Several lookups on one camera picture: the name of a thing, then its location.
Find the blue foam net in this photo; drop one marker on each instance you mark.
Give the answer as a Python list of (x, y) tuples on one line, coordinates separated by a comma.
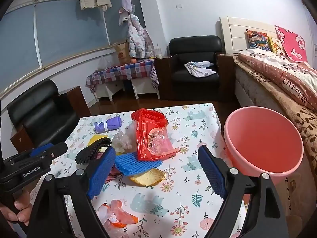
[(133, 166)]

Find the red snack bag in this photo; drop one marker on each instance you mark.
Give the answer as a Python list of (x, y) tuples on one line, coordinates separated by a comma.
[(148, 133)]

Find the pink plastic bucket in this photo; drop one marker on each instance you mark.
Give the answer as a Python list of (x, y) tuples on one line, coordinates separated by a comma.
[(260, 141)]

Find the white desk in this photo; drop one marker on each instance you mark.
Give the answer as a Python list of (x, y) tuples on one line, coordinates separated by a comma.
[(143, 86)]

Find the orange plastic bag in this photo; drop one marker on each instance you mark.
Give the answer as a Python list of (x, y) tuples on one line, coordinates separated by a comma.
[(123, 215)]

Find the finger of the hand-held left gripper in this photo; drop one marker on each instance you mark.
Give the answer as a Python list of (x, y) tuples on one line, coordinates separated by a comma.
[(57, 150), (42, 148)]

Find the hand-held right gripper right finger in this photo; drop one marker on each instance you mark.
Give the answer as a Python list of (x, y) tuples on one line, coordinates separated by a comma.
[(210, 168)]

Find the blue window blind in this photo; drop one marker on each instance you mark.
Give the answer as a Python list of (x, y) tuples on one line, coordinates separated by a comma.
[(62, 29)]

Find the bed with patterned quilt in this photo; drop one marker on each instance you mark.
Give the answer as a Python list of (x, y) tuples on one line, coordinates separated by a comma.
[(284, 104)]

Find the drink cup with straw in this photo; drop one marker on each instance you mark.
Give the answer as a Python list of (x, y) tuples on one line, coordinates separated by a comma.
[(158, 53)]

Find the black foam net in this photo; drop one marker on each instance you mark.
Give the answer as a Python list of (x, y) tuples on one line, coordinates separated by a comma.
[(86, 153)]

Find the floral puffer jacket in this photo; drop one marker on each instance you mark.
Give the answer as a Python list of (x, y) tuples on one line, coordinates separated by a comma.
[(138, 39)]

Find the bread piece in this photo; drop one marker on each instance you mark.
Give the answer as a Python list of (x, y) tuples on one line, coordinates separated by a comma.
[(148, 177)]

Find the white clothes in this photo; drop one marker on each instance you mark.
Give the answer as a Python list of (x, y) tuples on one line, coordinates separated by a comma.
[(198, 69)]

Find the checkered cloth side table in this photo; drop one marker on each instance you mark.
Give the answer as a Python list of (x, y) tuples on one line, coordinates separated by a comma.
[(118, 72)]

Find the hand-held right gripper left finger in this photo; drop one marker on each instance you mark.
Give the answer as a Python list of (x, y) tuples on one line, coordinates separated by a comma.
[(101, 171)]

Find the brown paper bag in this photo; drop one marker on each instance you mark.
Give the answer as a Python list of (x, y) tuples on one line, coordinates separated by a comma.
[(122, 53)]

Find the person's left hand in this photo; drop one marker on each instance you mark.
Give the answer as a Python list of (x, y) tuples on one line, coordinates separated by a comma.
[(23, 203)]

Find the colourful patterned pillow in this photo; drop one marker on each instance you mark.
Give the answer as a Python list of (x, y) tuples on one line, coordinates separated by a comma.
[(256, 39)]

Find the black armchair with wooden arms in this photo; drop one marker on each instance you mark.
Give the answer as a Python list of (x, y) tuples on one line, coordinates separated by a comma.
[(42, 109), (195, 74)]

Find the pink dotted quilt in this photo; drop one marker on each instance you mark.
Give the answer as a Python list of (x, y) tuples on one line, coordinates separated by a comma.
[(284, 76)]

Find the yellow flower pillow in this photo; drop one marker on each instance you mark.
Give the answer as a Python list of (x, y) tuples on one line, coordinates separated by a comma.
[(277, 45)]

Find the yellow foam net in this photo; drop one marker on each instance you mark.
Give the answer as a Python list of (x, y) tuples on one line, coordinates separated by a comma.
[(95, 138)]

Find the purple cloth roll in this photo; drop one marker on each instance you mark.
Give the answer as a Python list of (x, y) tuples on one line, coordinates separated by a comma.
[(111, 123)]

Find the cream bed headboard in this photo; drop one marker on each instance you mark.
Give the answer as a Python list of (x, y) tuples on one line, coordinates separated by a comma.
[(235, 34)]

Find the white coat stand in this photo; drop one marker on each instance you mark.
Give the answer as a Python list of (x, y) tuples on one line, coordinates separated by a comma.
[(106, 27)]

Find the pink flower cloth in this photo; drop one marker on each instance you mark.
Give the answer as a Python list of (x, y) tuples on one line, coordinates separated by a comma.
[(292, 42)]

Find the light purple hat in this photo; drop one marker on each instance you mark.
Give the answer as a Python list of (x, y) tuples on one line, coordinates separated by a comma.
[(126, 2)]

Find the thin clear plastic bag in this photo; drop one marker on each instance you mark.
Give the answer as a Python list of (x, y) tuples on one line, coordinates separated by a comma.
[(103, 64)]

